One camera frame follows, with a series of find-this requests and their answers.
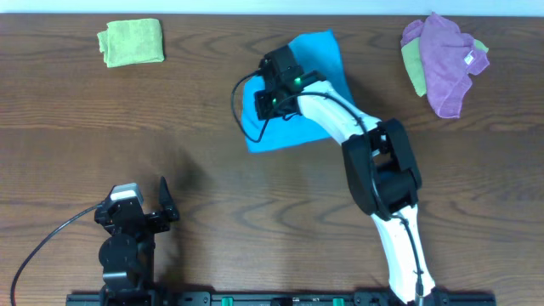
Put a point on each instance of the blue microfiber cloth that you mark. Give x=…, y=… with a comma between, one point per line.
x=316, y=51

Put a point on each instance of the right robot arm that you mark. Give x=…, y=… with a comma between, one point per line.
x=382, y=173

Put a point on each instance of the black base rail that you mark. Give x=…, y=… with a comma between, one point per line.
x=360, y=298

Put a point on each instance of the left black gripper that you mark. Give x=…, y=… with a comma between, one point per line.
x=150, y=218

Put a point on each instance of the folded light green cloth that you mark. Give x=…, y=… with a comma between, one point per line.
x=131, y=42

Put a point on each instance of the light green cloth under pile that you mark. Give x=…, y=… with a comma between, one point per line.
x=413, y=63

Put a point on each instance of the purple microfiber cloth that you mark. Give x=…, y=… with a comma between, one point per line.
x=443, y=48

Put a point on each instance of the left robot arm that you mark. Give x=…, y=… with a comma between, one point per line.
x=127, y=257

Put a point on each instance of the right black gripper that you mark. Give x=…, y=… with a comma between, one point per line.
x=260, y=99

